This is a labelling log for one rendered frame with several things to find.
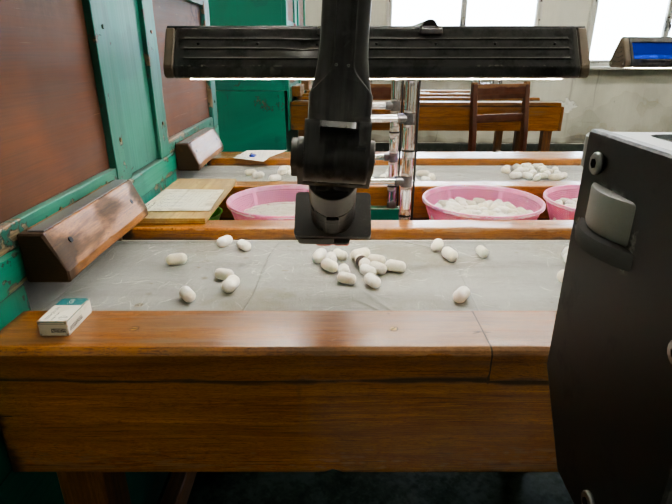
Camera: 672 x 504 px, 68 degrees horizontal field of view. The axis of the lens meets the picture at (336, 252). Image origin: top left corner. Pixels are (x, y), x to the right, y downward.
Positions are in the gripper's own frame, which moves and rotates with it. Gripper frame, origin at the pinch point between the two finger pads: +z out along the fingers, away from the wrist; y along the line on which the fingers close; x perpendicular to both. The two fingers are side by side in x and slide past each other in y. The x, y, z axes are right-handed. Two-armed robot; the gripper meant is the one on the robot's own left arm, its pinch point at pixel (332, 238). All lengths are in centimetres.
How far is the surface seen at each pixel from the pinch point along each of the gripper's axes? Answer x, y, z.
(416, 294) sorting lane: 8.1, -12.6, 1.8
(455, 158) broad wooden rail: -54, -38, 69
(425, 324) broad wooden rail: 14.9, -11.6, -9.8
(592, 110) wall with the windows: -306, -282, 402
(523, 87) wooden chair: -175, -117, 193
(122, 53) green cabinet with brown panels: -42, 42, 10
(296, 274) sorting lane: 3.6, 5.9, 7.4
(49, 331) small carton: 16.7, 33.0, -12.1
